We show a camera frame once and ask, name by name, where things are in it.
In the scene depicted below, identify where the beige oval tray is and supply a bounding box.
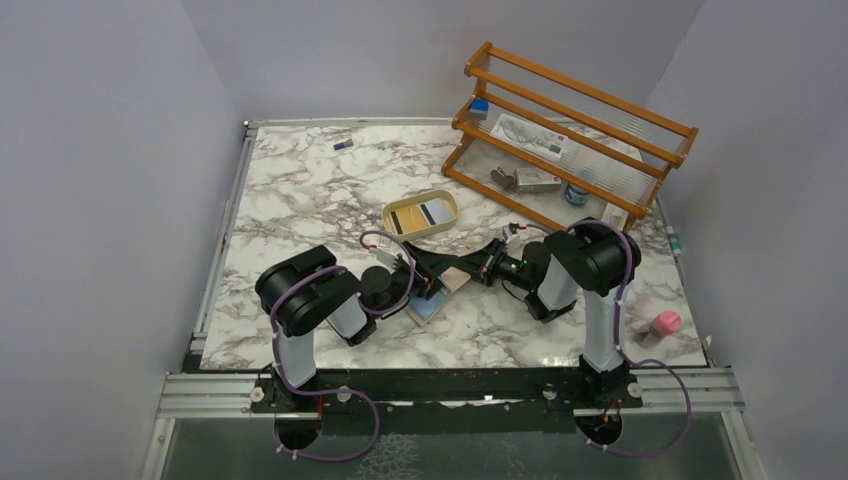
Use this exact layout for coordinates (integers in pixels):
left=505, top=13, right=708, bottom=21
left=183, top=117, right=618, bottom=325
left=381, top=189, right=459, bottom=241

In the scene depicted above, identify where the pink round cap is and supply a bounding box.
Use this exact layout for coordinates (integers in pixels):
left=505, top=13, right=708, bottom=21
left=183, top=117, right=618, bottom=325
left=635, top=311, right=683, bottom=349

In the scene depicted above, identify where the small grey box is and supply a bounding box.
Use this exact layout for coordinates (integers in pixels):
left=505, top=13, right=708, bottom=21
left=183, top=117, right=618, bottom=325
left=514, top=168, right=562, bottom=193

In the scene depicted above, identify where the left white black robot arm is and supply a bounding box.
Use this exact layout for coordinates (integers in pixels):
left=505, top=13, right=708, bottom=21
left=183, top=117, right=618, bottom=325
left=255, top=242, right=459, bottom=389

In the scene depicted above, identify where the blue grey eraser block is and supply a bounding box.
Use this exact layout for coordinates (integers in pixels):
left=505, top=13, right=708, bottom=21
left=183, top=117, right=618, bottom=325
left=468, top=98, right=489, bottom=121

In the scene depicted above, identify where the green white tube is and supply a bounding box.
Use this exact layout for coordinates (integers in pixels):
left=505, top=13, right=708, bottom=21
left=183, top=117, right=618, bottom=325
left=665, top=225, right=682, bottom=257

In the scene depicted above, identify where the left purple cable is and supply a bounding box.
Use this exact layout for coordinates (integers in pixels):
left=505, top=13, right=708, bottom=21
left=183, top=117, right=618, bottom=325
left=268, top=230, right=417, bottom=463

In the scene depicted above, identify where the yellow card with black stripe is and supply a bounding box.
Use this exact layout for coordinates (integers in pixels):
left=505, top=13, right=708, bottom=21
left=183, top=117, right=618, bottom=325
left=389, top=205, right=429, bottom=235

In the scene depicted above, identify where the metal binder clip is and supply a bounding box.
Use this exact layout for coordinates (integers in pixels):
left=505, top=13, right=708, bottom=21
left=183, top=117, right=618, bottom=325
left=490, top=168, right=517, bottom=190

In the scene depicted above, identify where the blue white small jar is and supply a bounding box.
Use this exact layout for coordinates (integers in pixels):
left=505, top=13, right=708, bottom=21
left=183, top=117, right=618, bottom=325
left=563, top=183, right=590, bottom=206

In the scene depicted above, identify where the beige card holder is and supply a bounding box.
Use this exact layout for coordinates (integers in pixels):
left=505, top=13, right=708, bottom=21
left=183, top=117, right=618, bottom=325
left=404, top=268, right=470, bottom=327

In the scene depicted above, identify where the green white small box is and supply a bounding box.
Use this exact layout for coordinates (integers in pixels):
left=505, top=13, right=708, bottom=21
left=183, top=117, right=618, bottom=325
left=601, top=203, right=629, bottom=230

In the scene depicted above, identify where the grey card in tray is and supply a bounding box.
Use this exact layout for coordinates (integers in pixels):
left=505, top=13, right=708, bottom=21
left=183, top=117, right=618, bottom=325
left=419, top=198, right=455, bottom=226

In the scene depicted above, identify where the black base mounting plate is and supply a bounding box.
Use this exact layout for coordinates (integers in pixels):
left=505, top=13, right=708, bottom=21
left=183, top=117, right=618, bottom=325
left=182, top=351, right=644, bottom=453

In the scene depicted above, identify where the orange wooden shelf rack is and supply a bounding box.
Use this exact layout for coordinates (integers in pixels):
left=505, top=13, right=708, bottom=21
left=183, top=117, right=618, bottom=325
left=442, top=42, right=699, bottom=231

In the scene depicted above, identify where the clear printed packet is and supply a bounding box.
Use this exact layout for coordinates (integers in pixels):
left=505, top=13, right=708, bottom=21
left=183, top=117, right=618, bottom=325
left=491, top=113, right=567, bottom=162

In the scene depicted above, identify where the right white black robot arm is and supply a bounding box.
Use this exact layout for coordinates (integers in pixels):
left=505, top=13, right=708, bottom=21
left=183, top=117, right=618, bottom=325
left=447, top=217, right=641, bottom=374

